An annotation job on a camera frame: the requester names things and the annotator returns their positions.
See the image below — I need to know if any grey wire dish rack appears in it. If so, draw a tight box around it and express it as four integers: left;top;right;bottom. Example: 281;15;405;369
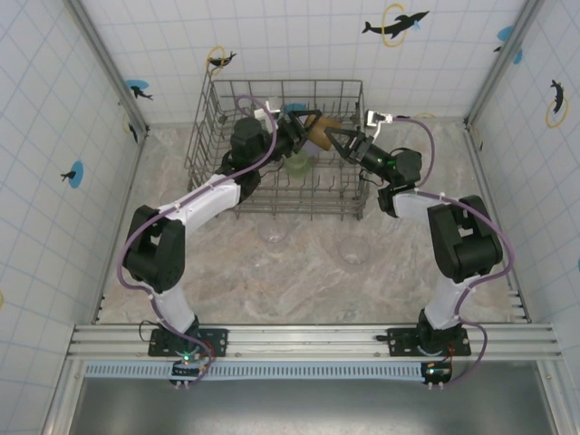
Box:
184;67;380;224

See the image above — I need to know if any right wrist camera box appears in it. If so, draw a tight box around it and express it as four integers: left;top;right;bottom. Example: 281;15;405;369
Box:
363;109;396;140

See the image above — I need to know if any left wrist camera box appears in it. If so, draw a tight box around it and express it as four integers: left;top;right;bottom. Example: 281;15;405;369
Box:
252;98;285;122

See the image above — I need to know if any white slotted cable duct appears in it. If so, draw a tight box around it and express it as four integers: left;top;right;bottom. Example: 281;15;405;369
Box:
83;361;450;381

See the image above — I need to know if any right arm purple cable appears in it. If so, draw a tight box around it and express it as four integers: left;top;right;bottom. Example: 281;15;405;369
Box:
391;115;517;386

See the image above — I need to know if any aluminium side base rail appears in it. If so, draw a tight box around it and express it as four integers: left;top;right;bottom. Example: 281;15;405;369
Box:
465;124;532;325

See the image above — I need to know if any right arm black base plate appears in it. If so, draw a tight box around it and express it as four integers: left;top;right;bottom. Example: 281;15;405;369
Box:
386;325;472;358

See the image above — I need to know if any seal yellow ring sticker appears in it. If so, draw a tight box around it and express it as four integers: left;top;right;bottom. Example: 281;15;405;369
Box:
206;44;238;74

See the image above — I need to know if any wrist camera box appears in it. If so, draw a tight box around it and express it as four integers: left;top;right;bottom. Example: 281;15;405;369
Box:
363;109;396;140
252;98;285;122

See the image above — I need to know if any green plastic cup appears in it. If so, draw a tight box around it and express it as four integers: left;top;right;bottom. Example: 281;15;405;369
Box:
284;151;314;179

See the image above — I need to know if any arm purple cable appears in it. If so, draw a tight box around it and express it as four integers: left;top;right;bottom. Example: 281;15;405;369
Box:
391;115;517;386
116;93;278;386

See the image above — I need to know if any shark blue oval sticker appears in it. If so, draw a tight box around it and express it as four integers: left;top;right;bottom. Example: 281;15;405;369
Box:
124;79;154;102

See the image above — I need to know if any black fish yellow ring sticker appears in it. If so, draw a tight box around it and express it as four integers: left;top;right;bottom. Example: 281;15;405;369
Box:
121;111;140;145

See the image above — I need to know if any aluminium mounting rail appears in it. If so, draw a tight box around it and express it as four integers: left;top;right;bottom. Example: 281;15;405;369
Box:
66;323;564;363

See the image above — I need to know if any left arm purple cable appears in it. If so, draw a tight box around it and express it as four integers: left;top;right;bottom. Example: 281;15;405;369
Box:
116;93;278;386

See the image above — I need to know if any brown plastic cup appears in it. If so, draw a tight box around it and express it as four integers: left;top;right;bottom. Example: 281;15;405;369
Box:
302;113;344;151

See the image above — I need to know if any dolphin yellow ring sticker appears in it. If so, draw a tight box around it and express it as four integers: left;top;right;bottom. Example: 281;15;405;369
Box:
361;3;430;49

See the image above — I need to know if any aluminium corner post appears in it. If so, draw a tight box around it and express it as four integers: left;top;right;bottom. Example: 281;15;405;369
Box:
66;0;151;142
464;0;546;132

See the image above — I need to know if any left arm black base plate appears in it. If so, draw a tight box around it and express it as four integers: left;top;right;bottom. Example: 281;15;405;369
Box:
148;326;229;358

